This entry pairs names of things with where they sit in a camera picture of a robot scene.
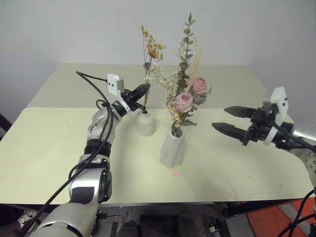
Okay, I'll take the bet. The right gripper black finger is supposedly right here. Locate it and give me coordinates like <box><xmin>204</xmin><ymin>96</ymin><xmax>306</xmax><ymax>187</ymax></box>
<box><xmin>223</xmin><ymin>106</ymin><xmax>256</xmax><ymax>119</ymax></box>
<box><xmin>211</xmin><ymin>122</ymin><xmax>249</xmax><ymax>144</ymax></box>

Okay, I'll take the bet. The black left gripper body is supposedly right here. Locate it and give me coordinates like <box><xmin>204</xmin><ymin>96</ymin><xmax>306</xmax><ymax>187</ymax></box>
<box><xmin>120</xmin><ymin>90</ymin><xmax>140</xmax><ymax>113</ymax></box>

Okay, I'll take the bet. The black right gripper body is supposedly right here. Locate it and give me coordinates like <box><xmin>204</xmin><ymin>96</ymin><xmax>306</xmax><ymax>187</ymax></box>
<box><xmin>243</xmin><ymin>107</ymin><xmax>276</xmax><ymax>147</ymax></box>

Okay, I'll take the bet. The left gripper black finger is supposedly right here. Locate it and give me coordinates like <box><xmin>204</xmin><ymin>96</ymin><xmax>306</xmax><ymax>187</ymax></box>
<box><xmin>131</xmin><ymin>83</ymin><xmax>151</xmax><ymax>97</ymax></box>
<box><xmin>134</xmin><ymin>86</ymin><xmax>151</xmax><ymax>104</ymax></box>

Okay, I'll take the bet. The yellow dried flower bouquet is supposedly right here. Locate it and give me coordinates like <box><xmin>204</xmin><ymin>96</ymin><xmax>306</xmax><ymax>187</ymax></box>
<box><xmin>140</xmin><ymin>24</ymin><xmax>166</xmax><ymax>114</ymax></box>

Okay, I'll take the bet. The small round white vase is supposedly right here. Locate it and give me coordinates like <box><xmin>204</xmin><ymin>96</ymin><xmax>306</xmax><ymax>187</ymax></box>
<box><xmin>135</xmin><ymin>110</ymin><xmax>157</xmax><ymax>136</ymax></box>

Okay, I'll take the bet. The pink rose eucalyptus bouquet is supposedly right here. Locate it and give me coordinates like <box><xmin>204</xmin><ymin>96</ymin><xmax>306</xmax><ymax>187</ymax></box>
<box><xmin>149</xmin><ymin>12</ymin><xmax>212</xmax><ymax>138</ymax></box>

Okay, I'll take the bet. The beige rear table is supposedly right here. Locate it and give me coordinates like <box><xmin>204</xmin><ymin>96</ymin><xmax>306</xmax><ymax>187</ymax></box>
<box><xmin>26</xmin><ymin>63</ymin><xmax>296</xmax><ymax>109</ymax></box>

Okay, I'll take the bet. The tall faceted white vase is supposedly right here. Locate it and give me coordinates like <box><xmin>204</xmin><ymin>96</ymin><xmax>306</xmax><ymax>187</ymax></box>
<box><xmin>159</xmin><ymin>130</ymin><xmax>185</xmax><ymax>168</ymax></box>

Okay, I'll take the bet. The orange red floor mat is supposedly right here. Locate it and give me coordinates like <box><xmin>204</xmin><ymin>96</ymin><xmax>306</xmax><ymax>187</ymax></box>
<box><xmin>245</xmin><ymin>197</ymin><xmax>316</xmax><ymax>237</ymax></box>

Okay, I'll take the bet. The dark rounded shape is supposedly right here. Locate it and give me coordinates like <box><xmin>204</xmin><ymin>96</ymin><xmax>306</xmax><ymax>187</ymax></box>
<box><xmin>116</xmin><ymin>220</ymin><xmax>143</xmax><ymax>237</ymax></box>

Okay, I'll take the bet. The white patterned object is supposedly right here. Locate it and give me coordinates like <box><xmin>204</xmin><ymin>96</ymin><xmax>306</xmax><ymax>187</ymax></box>
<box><xmin>18</xmin><ymin>209</ymin><xmax>41</xmax><ymax>229</ymax></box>

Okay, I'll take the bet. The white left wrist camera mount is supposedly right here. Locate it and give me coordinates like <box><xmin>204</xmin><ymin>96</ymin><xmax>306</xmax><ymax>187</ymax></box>
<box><xmin>106</xmin><ymin>74</ymin><xmax>131</xmax><ymax>116</ymax></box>

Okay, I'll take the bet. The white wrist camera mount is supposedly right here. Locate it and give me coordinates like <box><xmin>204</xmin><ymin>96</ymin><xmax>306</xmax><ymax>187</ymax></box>
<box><xmin>262</xmin><ymin>86</ymin><xmax>288</xmax><ymax>146</ymax></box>
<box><xmin>106</xmin><ymin>74</ymin><xmax>131</xmax><ymax>116</ymax></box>

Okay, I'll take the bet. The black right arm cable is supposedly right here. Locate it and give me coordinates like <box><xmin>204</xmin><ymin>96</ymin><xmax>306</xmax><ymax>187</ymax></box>
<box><xmin>271</xmin><ymin>123</ymin><xmax>316</xmax><ymax>152</ymax></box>

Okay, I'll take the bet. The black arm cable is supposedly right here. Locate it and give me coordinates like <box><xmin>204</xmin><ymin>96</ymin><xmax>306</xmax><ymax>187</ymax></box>
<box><xmin>271</xmin><ymin>123</ymin><xmax>316</xmax><ymax>152</ymax></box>
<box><xmin>14</xmin><ymin>71</ymin><xmax>115</xmax><ymax>237</ymax></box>

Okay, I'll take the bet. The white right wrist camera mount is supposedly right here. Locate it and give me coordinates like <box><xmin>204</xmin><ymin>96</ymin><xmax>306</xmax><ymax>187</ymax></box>
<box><xmin>262</xmin><ymin>86</ymin><xmax>288</xmax><ymax>146</ymax></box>

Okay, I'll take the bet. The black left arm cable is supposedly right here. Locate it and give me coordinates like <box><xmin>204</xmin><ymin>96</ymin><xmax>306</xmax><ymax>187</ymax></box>
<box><xmin>14</xmin><ymin>71</ymin><xmax>115</xmax><ymax>237</ymax></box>

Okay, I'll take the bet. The black table frame bar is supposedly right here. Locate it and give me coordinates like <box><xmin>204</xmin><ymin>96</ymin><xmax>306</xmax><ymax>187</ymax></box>
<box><xmin>226</xmin><ymin>201</ymin><xmax>294</xmax><ymax>218</ymax></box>

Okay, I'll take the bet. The black hanging cable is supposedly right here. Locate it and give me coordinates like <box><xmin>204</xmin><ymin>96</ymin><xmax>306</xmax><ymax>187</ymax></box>
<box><xmin>277</xmin><ymin>189</ymin><xmax>316</xmax><ymax>237</ymax></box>

